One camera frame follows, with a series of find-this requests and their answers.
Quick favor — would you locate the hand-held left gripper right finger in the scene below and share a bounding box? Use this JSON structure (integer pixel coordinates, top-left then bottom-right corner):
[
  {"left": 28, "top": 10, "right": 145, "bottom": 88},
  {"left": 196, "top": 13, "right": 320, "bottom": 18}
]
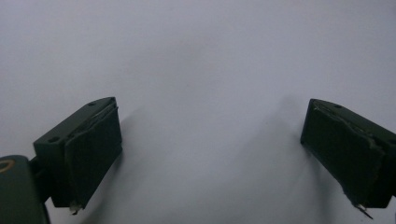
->
[{"left": 300, "top": 98, "right": 396, "bottom": 219}]

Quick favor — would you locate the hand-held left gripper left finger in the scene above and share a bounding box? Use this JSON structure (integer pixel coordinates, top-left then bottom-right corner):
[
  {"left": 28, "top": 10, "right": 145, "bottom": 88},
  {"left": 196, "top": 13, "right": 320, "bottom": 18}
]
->
[{"left": 33, "top": 96, "right": 123, "bottom": 216}]

